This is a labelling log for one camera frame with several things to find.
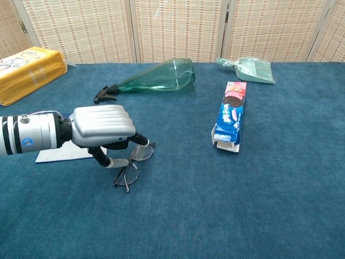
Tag yellow cartoon tissue pack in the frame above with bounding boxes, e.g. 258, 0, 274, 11
0, 46, 68, 106

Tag green spray bottle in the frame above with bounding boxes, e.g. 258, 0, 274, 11
93, 58, 196, 105

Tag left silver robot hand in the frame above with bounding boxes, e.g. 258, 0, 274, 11
60, 104, 157, 169

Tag slim blue Oreo box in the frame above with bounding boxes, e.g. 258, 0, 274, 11
210, 81, 248, 153

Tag green dustpan brush set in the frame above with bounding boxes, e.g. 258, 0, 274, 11
216, 57, 277, 85

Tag bamboo folding screen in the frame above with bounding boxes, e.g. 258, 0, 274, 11
0, 0, 345, 65

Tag black eyeglasses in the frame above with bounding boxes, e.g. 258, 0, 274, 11
112, 142, 157, 194

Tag blue felt table cover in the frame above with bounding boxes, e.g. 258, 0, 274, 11
0, 62, 345, 259

